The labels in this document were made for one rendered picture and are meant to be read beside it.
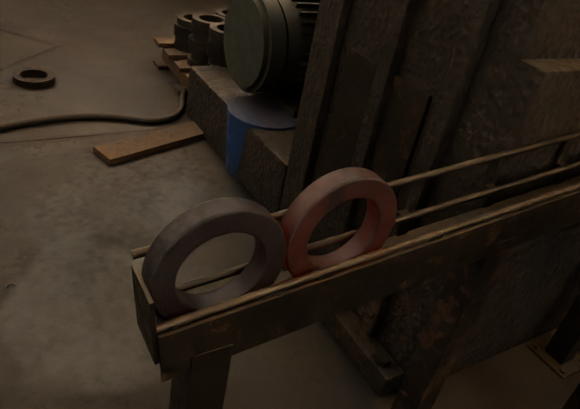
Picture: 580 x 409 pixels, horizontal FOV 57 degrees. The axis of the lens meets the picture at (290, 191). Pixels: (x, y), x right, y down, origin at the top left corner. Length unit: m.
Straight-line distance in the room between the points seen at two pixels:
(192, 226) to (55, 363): 0.89
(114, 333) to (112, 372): 0.12
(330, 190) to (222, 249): 1.10
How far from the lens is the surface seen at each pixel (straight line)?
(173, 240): 0.62
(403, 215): 0.90
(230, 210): 0.62
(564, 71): 1.08
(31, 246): 1.78
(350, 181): 0.70
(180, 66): 2.77
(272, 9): 1.98
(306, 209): 0.69
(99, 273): 1.66
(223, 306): 0.69
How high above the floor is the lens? 1.10
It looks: 32 degrees down
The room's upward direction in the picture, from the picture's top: 12 degrees clockwise
